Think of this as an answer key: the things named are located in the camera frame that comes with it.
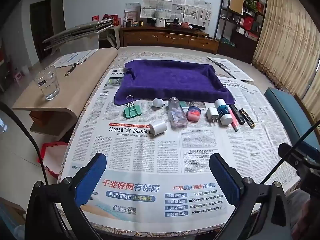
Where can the white woven basket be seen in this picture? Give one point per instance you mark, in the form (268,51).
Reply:
(160,18)

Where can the small white cap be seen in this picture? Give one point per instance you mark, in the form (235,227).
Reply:
(158,103)

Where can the newspapers on wall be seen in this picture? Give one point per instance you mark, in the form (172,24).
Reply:
(190,10)

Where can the green binder clip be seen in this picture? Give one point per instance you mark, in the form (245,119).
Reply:
(132,110)

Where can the stacked folding tables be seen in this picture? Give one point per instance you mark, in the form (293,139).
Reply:
(75,31)

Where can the clear drinking glass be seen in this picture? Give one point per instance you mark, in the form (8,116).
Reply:
(47,83)

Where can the brown box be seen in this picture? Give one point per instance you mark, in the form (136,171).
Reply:
(40,122)

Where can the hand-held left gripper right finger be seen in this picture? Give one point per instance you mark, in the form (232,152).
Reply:
(225,180)

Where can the dark display shelf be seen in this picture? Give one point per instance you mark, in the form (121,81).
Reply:
(242,22)

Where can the pink small stool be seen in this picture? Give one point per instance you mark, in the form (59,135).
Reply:
(18,77)

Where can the folded newspaper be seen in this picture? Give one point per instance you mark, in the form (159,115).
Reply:
(230,66)

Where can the pink pen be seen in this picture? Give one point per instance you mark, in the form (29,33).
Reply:
(234,123)

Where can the small pink jar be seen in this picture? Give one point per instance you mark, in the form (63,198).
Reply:
(194,114)

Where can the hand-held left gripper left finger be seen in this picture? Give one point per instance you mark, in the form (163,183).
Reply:
(91,177)

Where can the small white jar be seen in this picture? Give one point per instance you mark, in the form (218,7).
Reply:
(158,128)

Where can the white and blue bottle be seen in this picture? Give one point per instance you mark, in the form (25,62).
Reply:
(223,113)

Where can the wooden TV cabinet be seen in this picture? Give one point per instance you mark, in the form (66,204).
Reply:
(170,38)

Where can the white paper sheets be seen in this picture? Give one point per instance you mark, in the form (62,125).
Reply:
(75,57)

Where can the black and gold lipstick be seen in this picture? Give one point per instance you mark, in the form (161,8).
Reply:
(247,118)

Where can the dark pen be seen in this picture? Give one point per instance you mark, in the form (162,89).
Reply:
(70,70)

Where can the beige wooden side table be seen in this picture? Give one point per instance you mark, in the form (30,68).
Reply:
(72,90)

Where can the blue chair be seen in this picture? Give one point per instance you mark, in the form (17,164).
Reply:
(285,112)

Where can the purple towel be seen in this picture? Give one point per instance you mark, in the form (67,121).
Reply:
(172,80)

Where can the person's right forearm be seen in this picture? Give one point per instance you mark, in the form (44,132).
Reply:
(300,215)

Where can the dark tea set tray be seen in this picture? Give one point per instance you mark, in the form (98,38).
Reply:
(178,23)

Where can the red gift boxes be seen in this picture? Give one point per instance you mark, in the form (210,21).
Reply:
(105,20)

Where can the black lipstick tube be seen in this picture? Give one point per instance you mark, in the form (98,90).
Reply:
(236,113)

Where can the dark wooden door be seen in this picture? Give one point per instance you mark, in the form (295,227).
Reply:
(41,30)

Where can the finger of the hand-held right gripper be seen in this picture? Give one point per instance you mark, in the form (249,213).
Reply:
(290,151)

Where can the white charger plug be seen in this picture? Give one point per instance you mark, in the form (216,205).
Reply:
(212,115)

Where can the beige curtain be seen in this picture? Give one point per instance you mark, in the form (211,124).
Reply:
(287,37)

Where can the red plastic bag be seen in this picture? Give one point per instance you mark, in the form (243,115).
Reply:
(50,150)

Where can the clear plastic pill bottle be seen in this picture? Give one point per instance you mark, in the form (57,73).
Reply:
(176,115)

